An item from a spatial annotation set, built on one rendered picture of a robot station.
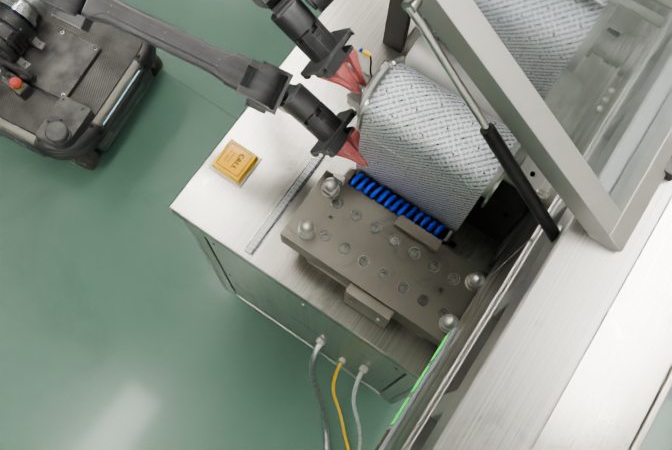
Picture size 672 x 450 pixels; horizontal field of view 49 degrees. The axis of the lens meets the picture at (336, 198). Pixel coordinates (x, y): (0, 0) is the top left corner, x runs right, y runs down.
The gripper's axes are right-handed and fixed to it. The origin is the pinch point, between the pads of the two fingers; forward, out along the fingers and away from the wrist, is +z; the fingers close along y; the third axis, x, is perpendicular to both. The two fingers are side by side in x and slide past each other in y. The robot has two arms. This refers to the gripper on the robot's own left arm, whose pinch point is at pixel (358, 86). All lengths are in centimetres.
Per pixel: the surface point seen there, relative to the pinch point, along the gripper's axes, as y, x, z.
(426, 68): -9.6, 5.2, 6.3
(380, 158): 6.4, -0.7, 12.2
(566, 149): 19, 61, -7
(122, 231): 33, -137, 24
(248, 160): 14.0, -34.5, 4.9
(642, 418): 29, 53, 34
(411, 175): 6.6, 4.2, 16.6
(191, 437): 74, -101, 70
